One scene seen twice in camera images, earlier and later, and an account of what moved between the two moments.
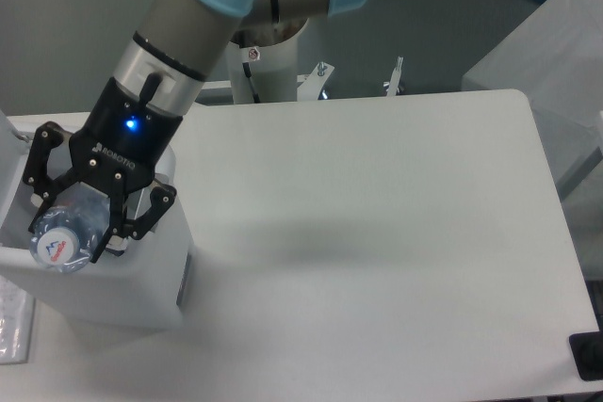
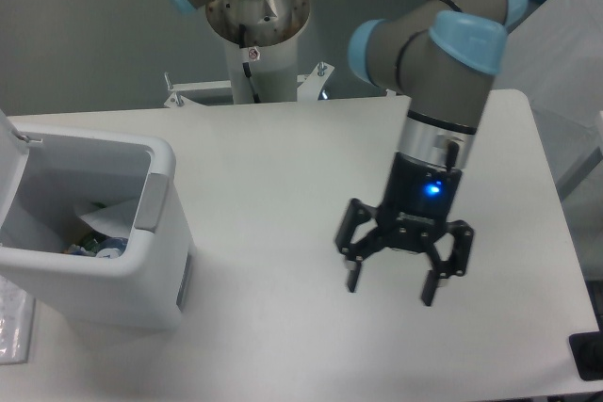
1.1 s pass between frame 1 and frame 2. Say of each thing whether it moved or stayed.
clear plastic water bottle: moved
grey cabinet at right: stayed
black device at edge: stayed
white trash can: stayed
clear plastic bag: stayed
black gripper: moved
